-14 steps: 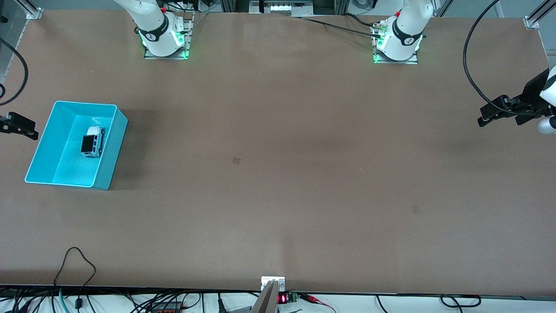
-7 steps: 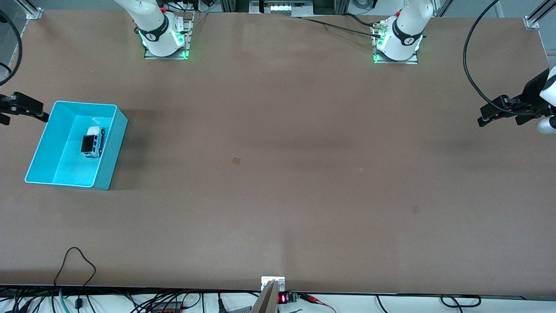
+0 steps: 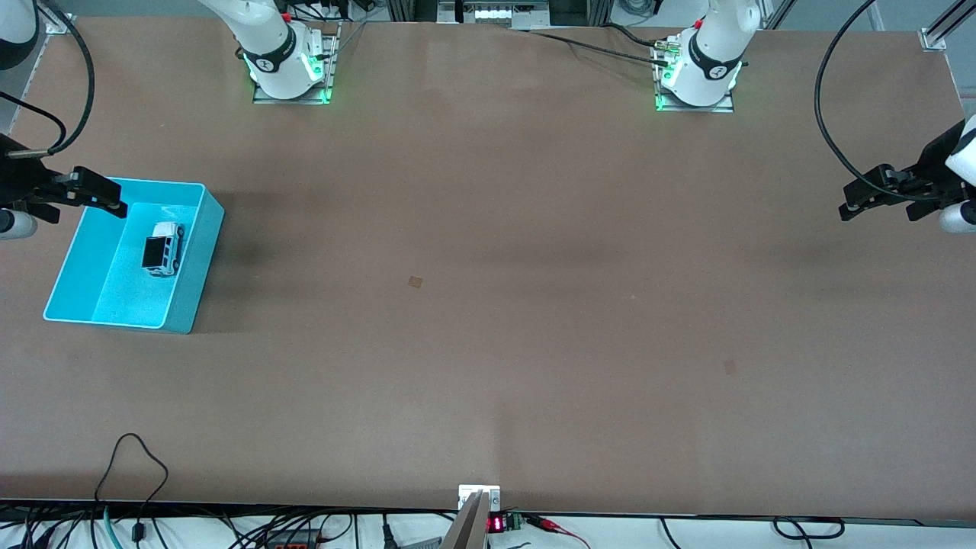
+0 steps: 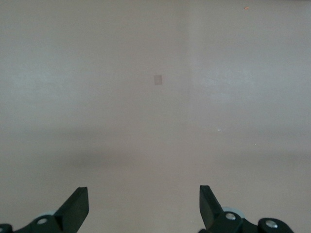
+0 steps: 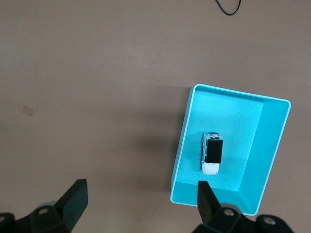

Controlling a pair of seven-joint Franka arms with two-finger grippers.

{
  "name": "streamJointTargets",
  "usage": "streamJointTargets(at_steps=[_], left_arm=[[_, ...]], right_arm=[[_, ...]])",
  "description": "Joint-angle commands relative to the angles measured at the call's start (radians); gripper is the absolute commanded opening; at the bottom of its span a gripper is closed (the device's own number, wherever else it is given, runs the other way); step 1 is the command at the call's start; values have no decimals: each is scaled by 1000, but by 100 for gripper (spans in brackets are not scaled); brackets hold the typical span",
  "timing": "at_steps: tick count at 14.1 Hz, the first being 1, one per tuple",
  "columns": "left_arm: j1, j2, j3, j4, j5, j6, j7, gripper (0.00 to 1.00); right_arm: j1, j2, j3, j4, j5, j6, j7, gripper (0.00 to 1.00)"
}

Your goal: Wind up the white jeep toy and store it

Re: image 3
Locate white toy jeep black roof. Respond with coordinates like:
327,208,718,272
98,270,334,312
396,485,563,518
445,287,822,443
141,221,186,278

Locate turquoise plastic bin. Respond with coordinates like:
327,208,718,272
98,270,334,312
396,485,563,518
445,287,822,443
43,178,226,335

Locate grey electronics box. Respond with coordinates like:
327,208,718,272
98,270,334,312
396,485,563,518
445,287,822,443
437,0,551,30

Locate red clip lead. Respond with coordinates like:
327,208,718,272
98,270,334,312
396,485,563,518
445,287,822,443
526,515,592,549

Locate grey metal bar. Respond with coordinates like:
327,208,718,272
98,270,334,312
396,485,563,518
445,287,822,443
441,492,490,549

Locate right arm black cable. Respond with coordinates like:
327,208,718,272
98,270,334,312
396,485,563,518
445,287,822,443
0,0,96,158

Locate aluminium frame extrusion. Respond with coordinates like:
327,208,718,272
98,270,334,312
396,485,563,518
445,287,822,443
27,0,75,35
920,0,976,52

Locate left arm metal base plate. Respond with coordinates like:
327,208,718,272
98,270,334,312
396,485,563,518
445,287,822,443
653,38,737,114

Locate thin black looped cable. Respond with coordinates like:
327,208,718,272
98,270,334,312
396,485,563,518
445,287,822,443
93,432,170,544

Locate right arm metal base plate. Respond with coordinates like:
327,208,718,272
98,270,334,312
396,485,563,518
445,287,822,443
252,21,341,105

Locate black cable across table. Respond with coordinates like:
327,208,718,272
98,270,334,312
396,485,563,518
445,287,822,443
526,29,676,69

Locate black coiled cable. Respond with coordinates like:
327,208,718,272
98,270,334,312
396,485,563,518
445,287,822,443
772,516,846,541

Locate small white mounting bracket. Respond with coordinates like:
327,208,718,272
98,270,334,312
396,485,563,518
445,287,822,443
458,485,502,510

